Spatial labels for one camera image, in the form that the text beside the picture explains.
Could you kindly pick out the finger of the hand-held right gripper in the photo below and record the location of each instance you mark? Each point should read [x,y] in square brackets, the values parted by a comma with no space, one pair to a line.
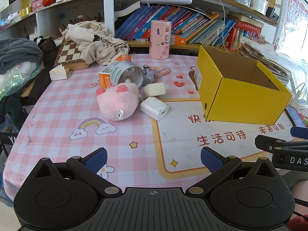
[264,141]
[300,132]

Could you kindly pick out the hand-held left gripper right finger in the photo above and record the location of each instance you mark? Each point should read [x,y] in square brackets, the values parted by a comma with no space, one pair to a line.
[211,160]

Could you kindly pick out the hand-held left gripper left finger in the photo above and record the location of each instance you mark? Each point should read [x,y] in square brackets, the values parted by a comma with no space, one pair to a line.
[97,160]

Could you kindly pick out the yellow cardboard box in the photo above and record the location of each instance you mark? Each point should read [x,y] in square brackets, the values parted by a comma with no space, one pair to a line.
[240,101]

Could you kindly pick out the pink plush toy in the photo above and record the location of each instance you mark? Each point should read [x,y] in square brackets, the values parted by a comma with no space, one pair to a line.
[115,101]

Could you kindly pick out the white charger adapter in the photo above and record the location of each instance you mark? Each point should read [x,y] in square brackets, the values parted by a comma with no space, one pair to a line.
[154,107]

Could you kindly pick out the orange white medicine box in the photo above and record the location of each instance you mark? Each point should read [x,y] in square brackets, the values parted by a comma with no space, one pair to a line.
[104,78]

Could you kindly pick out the white eraser block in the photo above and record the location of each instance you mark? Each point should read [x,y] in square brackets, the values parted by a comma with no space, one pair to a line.
[155,89]

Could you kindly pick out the printed clear tape roll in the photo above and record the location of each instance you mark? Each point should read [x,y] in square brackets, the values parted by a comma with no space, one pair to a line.
[120,68]

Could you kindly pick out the person's right forearm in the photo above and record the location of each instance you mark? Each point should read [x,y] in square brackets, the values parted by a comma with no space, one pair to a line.
[300,190]

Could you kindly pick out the white round container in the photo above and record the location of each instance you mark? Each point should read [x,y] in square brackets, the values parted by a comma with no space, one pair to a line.
[258,4]

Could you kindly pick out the smartphone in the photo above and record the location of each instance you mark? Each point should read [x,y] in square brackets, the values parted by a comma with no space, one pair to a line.
[296,116]

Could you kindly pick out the white power strip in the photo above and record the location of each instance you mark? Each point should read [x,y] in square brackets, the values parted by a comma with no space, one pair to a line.
[299,99]

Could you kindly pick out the pink checked tablecloth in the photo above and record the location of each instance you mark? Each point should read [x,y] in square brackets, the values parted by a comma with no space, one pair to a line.
[72,105]

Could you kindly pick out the person's red clothing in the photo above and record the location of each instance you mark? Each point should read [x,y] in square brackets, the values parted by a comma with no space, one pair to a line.
[299,223]

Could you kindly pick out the stack of papers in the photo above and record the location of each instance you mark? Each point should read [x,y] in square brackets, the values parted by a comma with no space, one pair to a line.
[264,57]

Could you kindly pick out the black bag white letters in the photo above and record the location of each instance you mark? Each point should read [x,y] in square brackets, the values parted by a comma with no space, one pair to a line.
[6,146]

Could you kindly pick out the small cream paper box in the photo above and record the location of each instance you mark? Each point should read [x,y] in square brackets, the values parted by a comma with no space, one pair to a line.
[57,74]

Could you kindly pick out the dark side cabinet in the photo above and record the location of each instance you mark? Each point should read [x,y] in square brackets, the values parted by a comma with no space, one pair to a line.
[36,86]

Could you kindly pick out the wooden chessboard box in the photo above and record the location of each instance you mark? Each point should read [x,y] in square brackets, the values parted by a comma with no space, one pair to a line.
[69,53]

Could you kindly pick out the iridescent plastic wrap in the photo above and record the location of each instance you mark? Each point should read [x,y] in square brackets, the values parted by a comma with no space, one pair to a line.
[14,81]

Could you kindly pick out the beige crumpled cloth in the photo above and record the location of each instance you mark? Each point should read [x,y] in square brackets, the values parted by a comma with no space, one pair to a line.
[96,41]

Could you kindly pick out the small black box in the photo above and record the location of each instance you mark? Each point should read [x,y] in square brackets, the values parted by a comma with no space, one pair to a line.
[272,13]

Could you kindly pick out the dark brown bag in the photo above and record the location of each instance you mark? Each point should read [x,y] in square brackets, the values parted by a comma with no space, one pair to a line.
[47,47]

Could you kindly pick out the small orange box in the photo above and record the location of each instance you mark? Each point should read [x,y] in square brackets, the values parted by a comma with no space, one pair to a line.
[180,40]

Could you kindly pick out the flat red white box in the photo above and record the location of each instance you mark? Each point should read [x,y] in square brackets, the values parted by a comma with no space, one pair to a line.
[142,39]

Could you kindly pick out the pink sticker-covered cylinder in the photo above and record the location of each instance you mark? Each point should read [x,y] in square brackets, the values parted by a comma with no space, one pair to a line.
[160,41]

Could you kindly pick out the grey folded cloth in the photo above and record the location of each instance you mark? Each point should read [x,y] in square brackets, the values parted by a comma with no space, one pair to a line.
[19,53]

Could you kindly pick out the row of colourful books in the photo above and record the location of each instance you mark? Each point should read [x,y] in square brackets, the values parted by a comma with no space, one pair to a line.
[192,24]

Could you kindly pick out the white wooden bookshelf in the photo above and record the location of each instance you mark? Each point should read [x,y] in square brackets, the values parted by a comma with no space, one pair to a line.
[108,9]

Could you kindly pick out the white desk lamp bar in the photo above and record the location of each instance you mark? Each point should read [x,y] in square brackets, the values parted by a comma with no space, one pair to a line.
[166,1]

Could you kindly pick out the pink printed box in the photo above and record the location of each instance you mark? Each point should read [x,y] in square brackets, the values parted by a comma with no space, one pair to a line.
[37,3]

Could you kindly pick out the gold tape rolls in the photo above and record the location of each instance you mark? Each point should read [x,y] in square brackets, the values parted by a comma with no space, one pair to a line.
[25,8]

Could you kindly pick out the alphabet wall poster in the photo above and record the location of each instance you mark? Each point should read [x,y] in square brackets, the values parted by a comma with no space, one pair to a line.
[292,16]

